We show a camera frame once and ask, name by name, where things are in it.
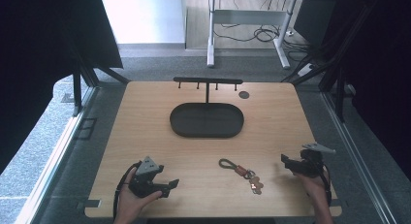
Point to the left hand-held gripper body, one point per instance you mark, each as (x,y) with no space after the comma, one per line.
(143,182)

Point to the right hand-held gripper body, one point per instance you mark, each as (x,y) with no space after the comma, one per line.
(308,162)

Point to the black key rack with tray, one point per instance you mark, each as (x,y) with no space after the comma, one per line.
(206,120)

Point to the person's right hand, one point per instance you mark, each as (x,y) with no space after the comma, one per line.
(311,186)

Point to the person's left hand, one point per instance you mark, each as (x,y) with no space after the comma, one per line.
(131,203)

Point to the round dark table grommet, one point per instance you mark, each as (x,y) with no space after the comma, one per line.
(244,94)

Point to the white power strip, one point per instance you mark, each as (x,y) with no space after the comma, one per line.
(305,70)

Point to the black metal stand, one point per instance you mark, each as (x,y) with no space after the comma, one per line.
(80,85)
(336,75)

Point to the black curtain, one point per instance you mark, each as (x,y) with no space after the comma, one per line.
(374,56)
(38,56)

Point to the aluminium frame rail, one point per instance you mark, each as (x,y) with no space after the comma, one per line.
(355,159)
(55,159)

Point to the white desk frame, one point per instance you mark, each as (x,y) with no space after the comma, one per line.
(248,17)

